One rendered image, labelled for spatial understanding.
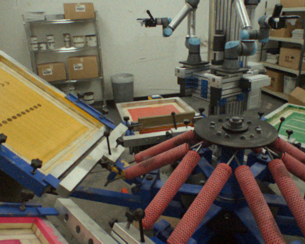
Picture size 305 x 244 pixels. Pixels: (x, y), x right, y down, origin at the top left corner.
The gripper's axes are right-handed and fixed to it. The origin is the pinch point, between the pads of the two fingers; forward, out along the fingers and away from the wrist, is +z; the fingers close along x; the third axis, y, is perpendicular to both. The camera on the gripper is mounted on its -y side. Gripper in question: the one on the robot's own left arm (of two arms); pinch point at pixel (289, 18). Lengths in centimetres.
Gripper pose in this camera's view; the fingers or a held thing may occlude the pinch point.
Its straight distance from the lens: 192.8
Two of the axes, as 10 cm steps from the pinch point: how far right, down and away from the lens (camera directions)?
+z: 1.3, 3.7, -9.2
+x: -9.8, 2.0, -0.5
